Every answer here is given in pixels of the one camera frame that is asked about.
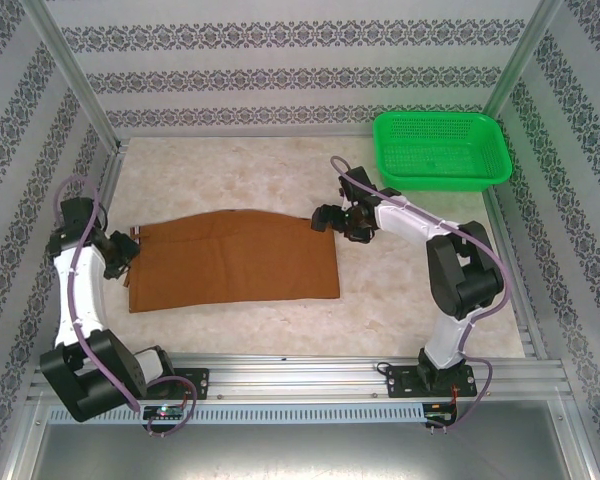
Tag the green plastic basket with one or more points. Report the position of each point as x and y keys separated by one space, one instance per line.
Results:
x=437 y=155

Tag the brown long pants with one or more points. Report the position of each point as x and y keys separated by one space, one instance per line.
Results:
x=235 y=260

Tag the circuit board with green light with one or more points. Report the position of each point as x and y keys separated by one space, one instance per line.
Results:
x=162 y=411

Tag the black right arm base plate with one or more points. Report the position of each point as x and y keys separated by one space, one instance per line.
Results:
x=400 y=381

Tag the aluminium frame post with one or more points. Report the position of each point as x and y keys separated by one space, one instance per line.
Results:
x=75 y=75
x=522 y=57

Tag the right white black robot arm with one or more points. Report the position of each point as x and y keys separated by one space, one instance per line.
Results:
x=405 y=220

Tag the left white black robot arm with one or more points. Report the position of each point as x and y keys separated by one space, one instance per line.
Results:
x=80 y=295

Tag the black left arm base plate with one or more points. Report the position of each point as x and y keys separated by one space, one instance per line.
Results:
x=195 y=382

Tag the small dark circuit board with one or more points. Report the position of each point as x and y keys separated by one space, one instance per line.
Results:
x=440 y=418

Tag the aluminium mounting rail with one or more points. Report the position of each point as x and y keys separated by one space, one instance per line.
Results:
x=300 y=377

